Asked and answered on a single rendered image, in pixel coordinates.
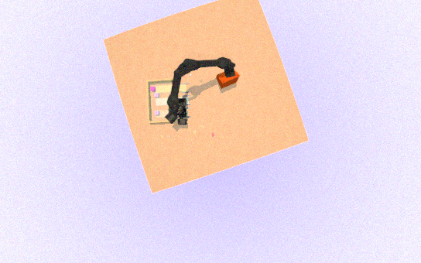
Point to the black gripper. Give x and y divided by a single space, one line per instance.
182 121

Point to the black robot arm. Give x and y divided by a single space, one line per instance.
174 108

